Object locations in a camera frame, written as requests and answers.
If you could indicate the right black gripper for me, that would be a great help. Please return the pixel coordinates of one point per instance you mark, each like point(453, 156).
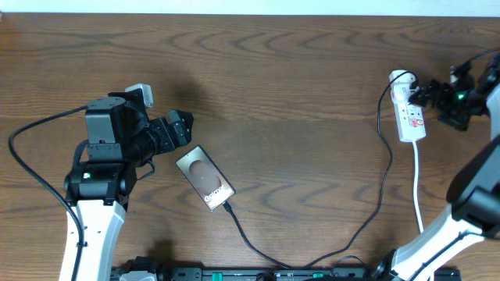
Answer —
point(458, 122)

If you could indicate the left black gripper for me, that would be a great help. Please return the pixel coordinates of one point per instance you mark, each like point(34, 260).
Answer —
point(183, 136)

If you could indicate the Samsung Galaxy smartphone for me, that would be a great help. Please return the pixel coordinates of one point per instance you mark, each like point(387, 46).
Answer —
point(205, 177)

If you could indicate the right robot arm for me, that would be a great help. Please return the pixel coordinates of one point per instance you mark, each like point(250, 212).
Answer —
point(471, 214)

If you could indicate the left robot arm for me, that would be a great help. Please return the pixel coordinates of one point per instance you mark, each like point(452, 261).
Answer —
point(120, 139)

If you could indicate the white USB charger adapter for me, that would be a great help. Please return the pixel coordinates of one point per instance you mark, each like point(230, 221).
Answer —
point(403, 85)

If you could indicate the white power strip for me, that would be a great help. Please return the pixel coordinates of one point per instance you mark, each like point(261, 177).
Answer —
point(409, 117)

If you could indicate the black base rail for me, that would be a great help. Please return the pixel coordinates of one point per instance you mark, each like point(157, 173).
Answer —
point(142, 268)

